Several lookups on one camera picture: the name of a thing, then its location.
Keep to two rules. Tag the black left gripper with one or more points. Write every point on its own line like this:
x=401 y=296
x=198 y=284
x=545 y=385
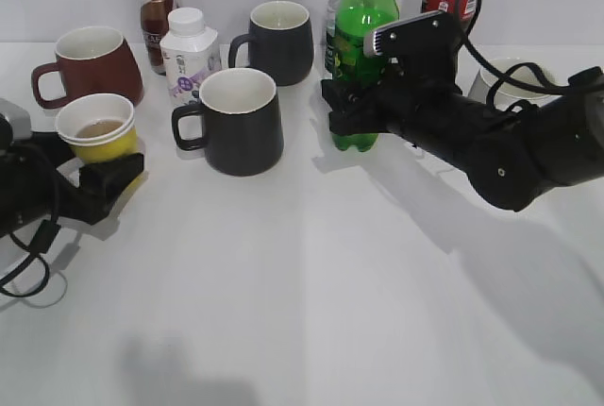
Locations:
x=32 y=186

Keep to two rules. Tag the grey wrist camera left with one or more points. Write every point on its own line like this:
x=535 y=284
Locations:
x=15 y=124

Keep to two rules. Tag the brown coffee drink bottle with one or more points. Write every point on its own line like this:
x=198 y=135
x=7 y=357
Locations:
x=154 y=26

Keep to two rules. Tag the clear water bottle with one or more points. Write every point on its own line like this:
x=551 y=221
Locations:
x=329 y=31

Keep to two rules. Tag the green plastic soda bottle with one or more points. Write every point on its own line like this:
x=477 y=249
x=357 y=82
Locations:
x=354 y=19

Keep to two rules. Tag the black mug front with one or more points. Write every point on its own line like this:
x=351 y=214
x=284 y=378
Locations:
x=236 y=121

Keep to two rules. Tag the dark mug rear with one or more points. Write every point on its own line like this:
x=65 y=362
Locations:
x=279 y=42

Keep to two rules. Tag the brown ceramic mug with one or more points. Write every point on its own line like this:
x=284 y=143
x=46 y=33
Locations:
x=91 y=59

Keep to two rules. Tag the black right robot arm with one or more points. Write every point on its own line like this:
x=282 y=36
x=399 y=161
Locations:
x=510 y=156

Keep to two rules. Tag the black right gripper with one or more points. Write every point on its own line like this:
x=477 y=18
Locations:
x=417 y=97

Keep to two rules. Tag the yellow paper cup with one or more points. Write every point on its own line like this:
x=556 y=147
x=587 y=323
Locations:
x=98 y=127

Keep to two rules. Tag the white milk carton bottle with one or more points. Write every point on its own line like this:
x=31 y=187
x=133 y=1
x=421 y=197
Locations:
x=190 y=52

